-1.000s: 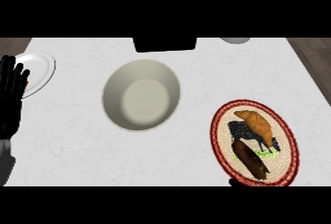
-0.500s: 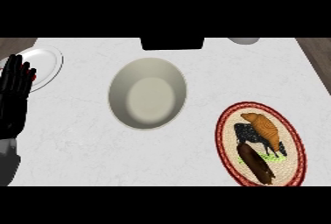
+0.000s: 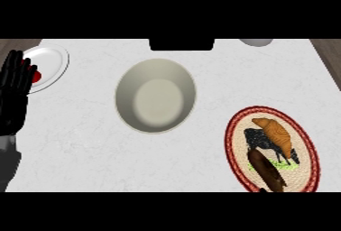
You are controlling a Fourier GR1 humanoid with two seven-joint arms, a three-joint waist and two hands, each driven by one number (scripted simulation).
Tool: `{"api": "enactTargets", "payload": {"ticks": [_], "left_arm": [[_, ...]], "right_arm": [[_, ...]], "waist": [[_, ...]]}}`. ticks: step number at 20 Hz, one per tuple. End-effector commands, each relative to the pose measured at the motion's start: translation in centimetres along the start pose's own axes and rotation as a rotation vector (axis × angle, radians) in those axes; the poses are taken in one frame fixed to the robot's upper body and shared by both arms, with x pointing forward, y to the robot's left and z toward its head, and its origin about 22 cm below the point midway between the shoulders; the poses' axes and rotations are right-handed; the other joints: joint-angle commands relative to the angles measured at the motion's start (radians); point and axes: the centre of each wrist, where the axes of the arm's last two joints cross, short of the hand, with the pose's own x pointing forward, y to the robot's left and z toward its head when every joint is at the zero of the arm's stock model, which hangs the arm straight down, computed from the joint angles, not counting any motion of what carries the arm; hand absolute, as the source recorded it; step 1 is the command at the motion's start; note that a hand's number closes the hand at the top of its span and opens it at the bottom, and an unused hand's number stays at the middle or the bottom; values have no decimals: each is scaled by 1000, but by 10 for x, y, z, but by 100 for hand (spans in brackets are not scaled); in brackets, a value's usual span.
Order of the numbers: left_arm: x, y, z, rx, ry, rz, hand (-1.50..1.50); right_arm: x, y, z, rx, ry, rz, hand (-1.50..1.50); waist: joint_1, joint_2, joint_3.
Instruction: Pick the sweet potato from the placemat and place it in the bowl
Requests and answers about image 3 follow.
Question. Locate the beige oval bowl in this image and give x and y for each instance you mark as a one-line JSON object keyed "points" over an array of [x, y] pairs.
{"points": [[155, 96]]}

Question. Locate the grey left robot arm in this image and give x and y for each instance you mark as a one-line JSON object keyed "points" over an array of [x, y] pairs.
{"points": [[7, 159]]}

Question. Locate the red-rimmed woven oval placemat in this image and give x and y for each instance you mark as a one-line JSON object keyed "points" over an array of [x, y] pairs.
{"points": [[305, 168]]}

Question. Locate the black box appliance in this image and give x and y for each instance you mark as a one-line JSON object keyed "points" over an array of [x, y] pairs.
{"points": [[181, 44]]}

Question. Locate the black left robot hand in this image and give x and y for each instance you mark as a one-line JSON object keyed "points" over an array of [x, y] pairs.
{"points": [[11, 99]]}

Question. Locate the red round fruit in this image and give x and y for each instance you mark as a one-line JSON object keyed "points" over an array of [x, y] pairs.
{"points": [[37, 77]]}

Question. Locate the pale grey round object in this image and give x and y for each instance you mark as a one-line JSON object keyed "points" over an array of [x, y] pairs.
{"points": [[255, 42]]}

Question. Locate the white round plate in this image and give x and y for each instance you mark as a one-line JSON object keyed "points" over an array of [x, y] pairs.
{"points": [[51, 64]]}

